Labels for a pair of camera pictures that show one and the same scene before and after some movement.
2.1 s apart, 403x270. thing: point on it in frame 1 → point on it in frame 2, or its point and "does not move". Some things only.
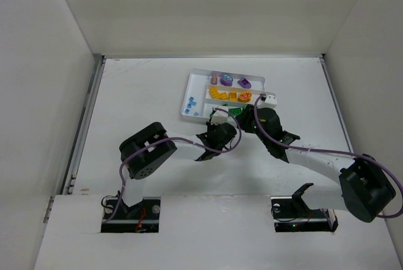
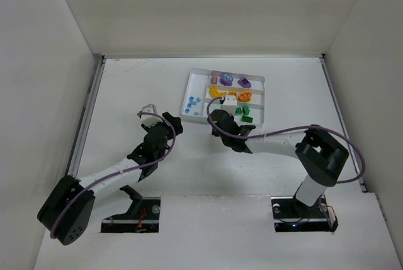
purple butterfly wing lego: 214,79 does not move
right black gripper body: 247,119 → 218,122
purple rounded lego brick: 245,83 does not move
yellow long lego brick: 215,94 does not move
